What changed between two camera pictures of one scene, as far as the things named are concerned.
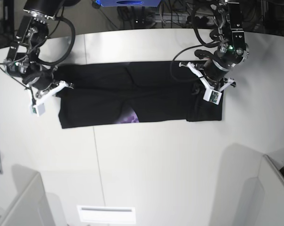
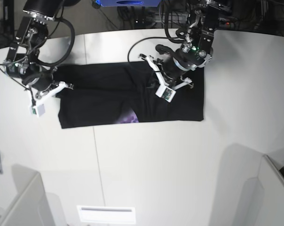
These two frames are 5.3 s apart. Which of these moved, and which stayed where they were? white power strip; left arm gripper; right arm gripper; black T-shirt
Moved: right arm gripper
Stayed: left arm gripper; black T-shirt; white power strip
